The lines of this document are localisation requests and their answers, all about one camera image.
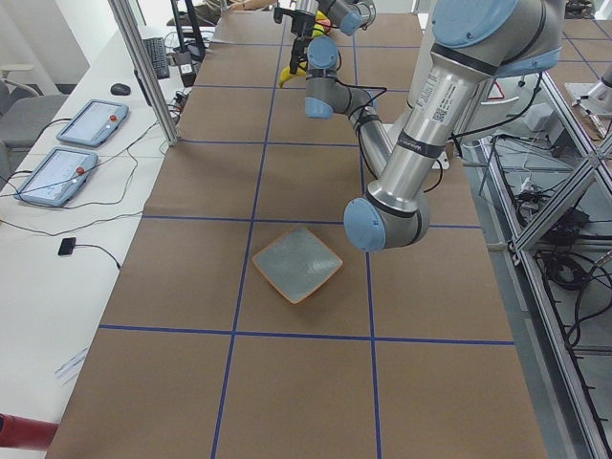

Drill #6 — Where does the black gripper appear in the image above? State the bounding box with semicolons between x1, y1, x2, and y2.
292;10;315;38
289;37;309;73

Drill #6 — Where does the yellow banana top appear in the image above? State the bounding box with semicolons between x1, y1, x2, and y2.
278;66;307;88

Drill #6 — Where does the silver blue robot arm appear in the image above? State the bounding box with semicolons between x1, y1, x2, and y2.
291;0;377;37
302;1;564;252

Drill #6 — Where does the grey square plate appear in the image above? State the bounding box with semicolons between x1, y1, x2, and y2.
251;227;343;304

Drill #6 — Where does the black keyboard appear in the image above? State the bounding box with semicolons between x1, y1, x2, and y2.
142;37;170;79

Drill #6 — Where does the black computer mouse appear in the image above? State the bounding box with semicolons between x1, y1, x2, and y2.
110;83;131;97

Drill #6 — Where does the blue teach pendant far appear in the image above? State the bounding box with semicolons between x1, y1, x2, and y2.
55;99;129;147

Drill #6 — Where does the blue teach pendant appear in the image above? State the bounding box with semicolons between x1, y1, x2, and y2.
14;146;98;208
55;99;129;147

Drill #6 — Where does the blue teach pendant near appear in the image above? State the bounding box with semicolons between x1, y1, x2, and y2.
14;146;98;208

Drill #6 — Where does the small black device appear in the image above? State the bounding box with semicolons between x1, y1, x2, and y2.
57;237;77;256

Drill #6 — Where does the red cylinder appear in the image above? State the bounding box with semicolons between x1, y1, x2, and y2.
0;413;58;451

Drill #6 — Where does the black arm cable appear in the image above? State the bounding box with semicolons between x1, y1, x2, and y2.
334;80;389;130

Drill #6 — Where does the aluminium frame post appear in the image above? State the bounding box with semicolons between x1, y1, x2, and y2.
108;0;178;145

